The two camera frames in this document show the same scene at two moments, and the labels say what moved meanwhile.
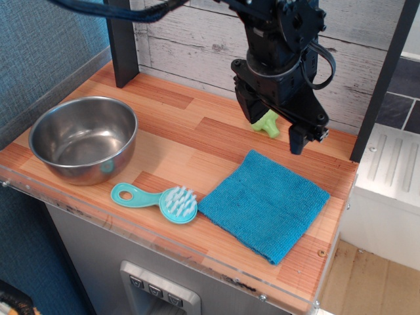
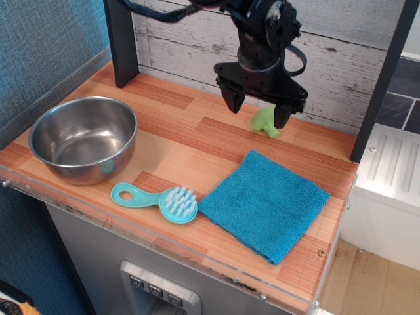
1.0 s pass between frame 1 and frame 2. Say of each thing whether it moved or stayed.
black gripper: moved
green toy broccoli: stayed
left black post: stayed
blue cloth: stayed
